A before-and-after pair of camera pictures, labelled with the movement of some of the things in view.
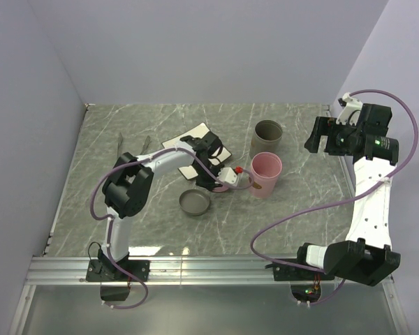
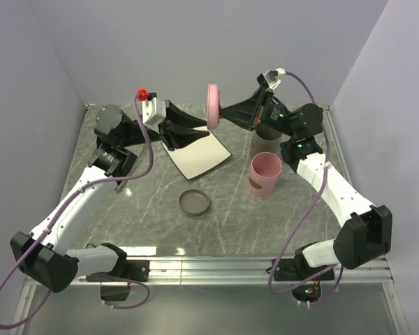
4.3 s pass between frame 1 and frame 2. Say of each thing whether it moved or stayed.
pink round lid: moved
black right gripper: moved
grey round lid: stayed
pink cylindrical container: stayed
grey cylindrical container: stayed
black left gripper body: moved
